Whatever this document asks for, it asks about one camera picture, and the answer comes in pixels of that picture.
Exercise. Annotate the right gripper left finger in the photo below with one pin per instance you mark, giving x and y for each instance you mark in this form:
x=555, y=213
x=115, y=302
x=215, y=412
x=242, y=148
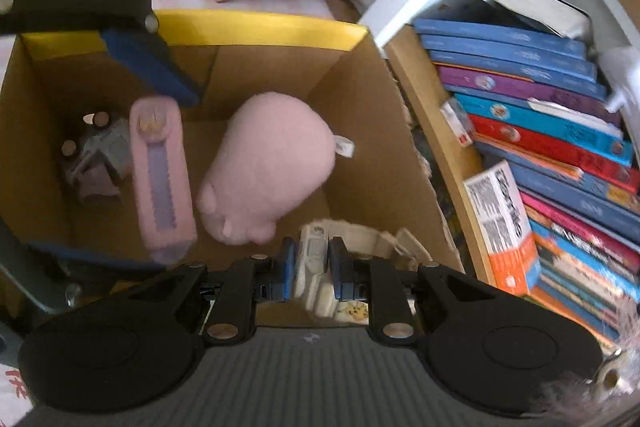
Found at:
x=235, y=293

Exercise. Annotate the pink plush pig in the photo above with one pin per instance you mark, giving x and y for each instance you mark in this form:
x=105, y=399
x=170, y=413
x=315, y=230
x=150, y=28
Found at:
x=275, y=153

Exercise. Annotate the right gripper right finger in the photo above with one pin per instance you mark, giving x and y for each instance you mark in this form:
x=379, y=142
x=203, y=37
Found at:
x=385, y=290

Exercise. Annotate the grey toy with wheels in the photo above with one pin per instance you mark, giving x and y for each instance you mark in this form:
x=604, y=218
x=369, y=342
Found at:
x=96, y=163

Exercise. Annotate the orange white book box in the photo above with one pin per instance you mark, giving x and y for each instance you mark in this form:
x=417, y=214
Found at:
x=505, y=228

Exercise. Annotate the yellow cardboard box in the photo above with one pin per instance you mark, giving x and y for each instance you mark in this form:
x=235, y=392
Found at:
x=55, y=79

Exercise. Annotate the pink utility knife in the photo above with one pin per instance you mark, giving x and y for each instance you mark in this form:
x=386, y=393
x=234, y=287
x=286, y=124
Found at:
x=161, y=179

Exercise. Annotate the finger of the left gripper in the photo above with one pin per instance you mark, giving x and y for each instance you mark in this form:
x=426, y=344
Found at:
x=68, y=253
x=148, y=57

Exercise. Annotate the white wooden bookshelf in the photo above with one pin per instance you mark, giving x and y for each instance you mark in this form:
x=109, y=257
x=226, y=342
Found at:
x=547, y=106

